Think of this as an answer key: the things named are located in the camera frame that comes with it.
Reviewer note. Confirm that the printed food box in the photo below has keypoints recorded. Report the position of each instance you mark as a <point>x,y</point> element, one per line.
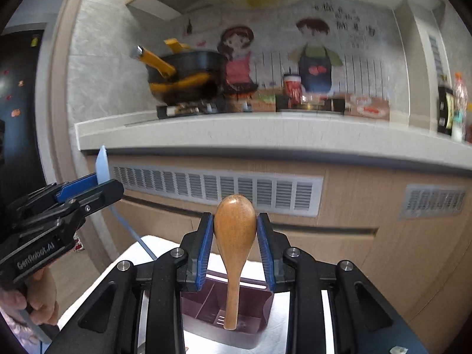
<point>368,107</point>

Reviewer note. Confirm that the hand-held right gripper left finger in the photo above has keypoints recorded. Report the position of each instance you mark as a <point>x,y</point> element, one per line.
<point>201,254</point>

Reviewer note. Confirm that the cartoon wall sticker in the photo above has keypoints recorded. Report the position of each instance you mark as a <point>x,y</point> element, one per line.
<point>313,55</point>

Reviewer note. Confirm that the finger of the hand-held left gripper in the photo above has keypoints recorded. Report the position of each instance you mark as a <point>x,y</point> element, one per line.
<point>107,191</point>
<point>75,188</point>

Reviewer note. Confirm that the pink patterned clothing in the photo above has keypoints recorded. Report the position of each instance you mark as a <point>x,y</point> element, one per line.
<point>13,333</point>

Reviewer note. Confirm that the long grey vent grille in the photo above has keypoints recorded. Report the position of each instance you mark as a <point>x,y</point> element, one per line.
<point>217,190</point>

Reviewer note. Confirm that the red cup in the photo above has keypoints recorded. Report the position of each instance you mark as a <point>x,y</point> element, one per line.
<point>292,88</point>

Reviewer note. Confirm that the dark sauce bottle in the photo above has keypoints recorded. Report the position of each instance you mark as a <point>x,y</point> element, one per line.
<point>445,107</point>

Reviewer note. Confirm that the white textured towel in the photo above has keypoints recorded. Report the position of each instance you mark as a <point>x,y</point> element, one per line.
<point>162,245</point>

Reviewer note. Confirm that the clear bottle orange cap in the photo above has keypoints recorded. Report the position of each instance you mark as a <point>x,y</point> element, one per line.
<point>461,103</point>

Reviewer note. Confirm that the black refrigerator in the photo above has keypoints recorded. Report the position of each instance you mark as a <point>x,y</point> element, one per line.
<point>18,118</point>

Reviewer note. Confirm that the small grey vent grille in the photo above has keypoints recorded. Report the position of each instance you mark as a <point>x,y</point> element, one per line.
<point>433,201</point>

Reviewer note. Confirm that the purple plastic utensil holder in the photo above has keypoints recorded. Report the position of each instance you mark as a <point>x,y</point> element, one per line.
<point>206,309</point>

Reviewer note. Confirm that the wooden kitchen cabinet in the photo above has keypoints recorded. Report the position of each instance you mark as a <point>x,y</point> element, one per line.
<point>368,265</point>

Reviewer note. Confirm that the wooden spoon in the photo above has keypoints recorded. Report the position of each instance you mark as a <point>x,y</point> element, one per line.
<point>234,221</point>

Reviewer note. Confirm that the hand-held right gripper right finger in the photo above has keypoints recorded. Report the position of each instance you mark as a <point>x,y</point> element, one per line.
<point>266,254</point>

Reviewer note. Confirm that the person's left hand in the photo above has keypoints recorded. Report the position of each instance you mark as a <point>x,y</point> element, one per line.
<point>42,293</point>

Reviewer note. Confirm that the grey kitchen counter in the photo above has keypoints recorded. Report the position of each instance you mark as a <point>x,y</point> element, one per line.
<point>258,132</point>

